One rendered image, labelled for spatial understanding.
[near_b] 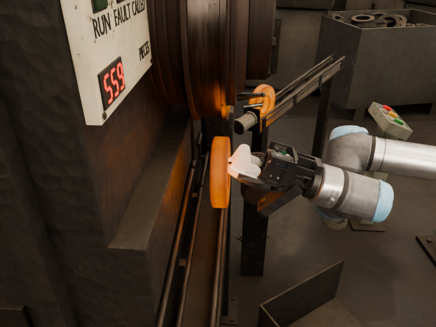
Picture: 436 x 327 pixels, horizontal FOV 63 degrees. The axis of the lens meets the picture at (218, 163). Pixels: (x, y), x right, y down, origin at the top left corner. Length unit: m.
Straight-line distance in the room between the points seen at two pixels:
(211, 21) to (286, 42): 2.95
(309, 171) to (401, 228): 1.38
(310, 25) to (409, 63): 0.90
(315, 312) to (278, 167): 0.30
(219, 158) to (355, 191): 0.29
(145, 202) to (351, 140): 0.54
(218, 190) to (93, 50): 0.38
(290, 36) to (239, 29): 2.87
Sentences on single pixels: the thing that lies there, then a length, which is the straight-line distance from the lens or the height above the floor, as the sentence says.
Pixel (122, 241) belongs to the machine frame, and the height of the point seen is 0.87.
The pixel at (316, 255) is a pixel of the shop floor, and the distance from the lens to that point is 1.79.
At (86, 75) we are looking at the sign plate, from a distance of 0.43.
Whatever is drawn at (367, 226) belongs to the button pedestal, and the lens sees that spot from 2.02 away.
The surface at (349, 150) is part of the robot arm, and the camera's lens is 0.93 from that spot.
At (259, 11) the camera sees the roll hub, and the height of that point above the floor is 1.14.
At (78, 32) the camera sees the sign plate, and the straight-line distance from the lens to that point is 0.41.
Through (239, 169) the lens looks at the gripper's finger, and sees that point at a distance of 0.74.
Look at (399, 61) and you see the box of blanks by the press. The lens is 3.20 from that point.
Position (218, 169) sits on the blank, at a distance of 0.69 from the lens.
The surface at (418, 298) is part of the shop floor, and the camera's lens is 1.78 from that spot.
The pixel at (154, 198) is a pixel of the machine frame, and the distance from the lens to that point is 0.62.
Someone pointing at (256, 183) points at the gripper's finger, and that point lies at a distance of 0.73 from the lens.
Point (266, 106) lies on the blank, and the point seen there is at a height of 0.69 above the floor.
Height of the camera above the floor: 1.24
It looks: 31 degrees down
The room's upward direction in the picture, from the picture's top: straight up
